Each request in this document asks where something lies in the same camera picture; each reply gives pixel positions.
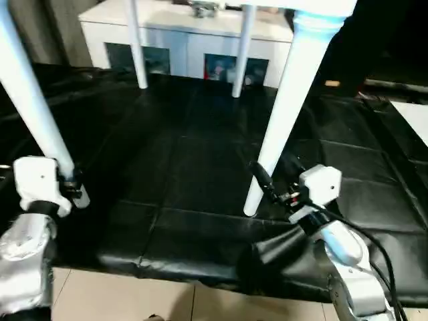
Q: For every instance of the small tan label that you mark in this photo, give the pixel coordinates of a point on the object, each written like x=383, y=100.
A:
x=332, y=83

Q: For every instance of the white cabinet with glass doors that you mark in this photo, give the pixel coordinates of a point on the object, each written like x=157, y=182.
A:
x=184, y=40

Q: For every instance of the black metal rail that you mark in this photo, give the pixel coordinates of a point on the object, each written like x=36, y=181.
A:
x=398, y=85

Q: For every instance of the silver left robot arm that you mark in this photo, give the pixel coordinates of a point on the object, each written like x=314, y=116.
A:
x=23, y=254

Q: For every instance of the black robot foot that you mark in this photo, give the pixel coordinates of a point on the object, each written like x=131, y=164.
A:
x=157, y=317

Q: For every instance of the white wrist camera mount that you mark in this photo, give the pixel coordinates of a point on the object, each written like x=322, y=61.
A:
x=36, y=180
x=321, y=184

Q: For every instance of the white flat board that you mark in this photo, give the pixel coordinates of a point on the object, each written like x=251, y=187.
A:
x=413, y=120

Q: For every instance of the grey curtain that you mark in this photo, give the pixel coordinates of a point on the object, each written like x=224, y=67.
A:
x=60, y=30

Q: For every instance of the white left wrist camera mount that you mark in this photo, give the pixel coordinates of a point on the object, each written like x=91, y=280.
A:
x=36, y=180

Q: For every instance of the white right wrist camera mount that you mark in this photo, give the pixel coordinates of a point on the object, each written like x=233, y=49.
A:
x=321, y=184

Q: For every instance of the black work mat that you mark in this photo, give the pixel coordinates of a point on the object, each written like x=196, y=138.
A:
x=184, y=167

